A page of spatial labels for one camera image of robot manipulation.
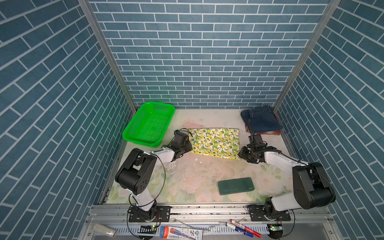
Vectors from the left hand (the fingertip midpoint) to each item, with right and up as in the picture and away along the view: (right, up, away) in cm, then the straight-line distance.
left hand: (189, 145), depth 96 cm
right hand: (+32, -4, -3) cm, 32 cm away
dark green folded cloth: (+26, -21, -14) cm, 36 cm away
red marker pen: (+29, -35, -27) cm, 53 cm away
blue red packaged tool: (-2, -36, -28) cm, 46 cm away
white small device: (-37, -34, -30) cm, 58 cm away
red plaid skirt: (+61, +8, +7) cm, 62 cm away
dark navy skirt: (+54, +17, +12) cm, 58 cm away
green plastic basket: (-31, +14, +14) cm, 37 cm away
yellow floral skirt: (+21, +1, +3) cm, 21 cm away
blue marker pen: (+26, -35, -28) cm, 52 cm away
